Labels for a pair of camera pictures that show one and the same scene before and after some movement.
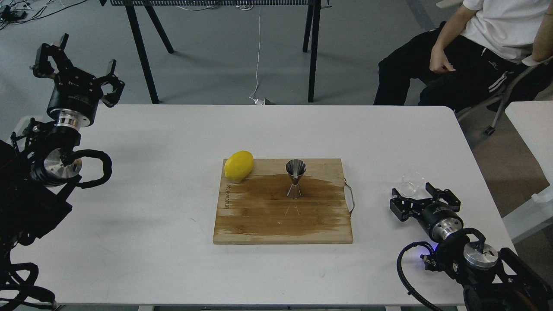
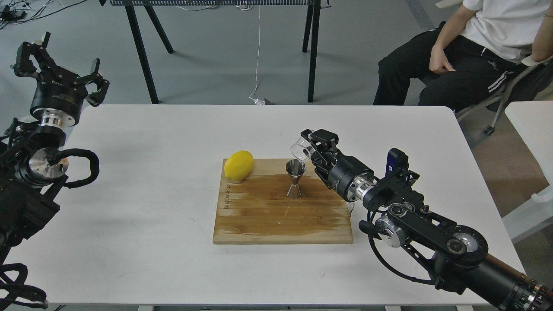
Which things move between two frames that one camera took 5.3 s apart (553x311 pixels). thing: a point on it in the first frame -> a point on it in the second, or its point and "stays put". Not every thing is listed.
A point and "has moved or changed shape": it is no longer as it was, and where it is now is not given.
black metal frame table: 310,39 stays put
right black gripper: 438,220 -> 338,174
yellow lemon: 238,165 stays put
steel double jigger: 295,168 stays put
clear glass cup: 411,180 has moved or changed shape
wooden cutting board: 290,201 stays put
